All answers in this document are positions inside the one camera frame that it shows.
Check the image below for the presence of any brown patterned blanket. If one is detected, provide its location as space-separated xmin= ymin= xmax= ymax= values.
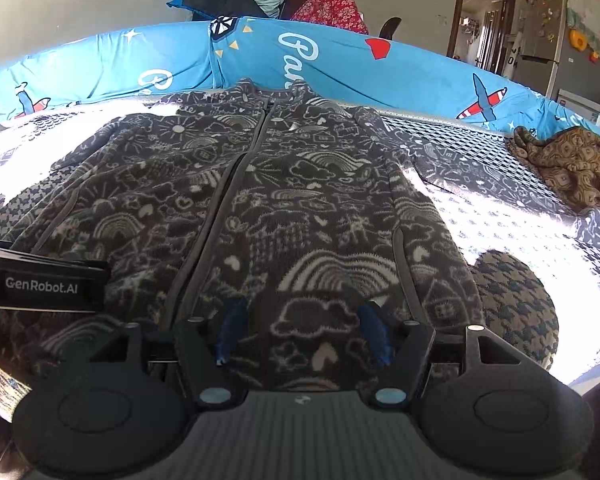
xmin=507 ymin=125 xmax=600 ymax=213

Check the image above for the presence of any grey doodle-print fleece jacket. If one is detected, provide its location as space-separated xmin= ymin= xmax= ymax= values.
xmin=7 ymin=77 xmax=600 ymax=396

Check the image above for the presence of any silver refrigerator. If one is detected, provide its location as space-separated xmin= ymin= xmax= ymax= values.
xmin=510 ymin=0 xmax=600 ymax=106

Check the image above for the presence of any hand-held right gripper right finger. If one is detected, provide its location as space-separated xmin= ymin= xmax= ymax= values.
xmin=350 ymin=285 xmax=548 ymax=408

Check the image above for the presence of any wooden door frame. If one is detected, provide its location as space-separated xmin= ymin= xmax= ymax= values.
xmin=447 ymin=0 xmax=518 ymax=78

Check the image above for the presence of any red floral cloth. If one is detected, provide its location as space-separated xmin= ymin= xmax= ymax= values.
xmin=290 ymin=0 xmax=371 ymax=36

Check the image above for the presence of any blue printed sofa cushion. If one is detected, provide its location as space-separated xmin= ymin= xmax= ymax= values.
xmin=0 ymin=17 xmax=600 ymax=141

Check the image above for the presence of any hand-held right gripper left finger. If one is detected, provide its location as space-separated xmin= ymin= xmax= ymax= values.
xmin=87 ymin=296 xmax=251 ymax=408

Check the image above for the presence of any white chest freezer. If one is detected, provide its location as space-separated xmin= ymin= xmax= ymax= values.
xmin=555 ymin=87 xmax=600 ymax=128

